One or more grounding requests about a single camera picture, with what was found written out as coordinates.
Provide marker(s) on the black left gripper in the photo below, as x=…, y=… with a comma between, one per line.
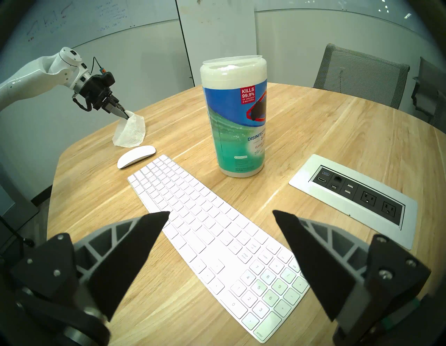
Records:
x=97, y=93

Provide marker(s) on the grey office chair with armrests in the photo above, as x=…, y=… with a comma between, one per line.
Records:
x=432, y=90

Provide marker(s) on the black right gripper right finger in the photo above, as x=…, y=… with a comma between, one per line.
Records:
x=324, y=265

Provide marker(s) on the glass wall board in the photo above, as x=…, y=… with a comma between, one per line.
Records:
x=331, y=10
x=87, y=21

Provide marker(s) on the disinfecting wipes canister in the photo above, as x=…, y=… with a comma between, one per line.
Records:
x=233, y=122

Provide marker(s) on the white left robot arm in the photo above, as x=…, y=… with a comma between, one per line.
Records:
x=35, y=78

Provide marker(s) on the grey mesh office chair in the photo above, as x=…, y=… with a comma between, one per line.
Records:
x=362, y=76

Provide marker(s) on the silver table power outlet box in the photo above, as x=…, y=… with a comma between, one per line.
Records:
x=355, y=198

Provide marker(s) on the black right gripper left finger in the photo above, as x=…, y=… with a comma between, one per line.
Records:
x=115, y=265

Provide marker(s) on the white disinfecting wipe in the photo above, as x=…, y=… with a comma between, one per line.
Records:
x=130, y=130

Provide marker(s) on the white slim keyboard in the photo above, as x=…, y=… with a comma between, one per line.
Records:
x=216, y=237

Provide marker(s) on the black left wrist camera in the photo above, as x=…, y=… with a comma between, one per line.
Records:
x=108, y=78

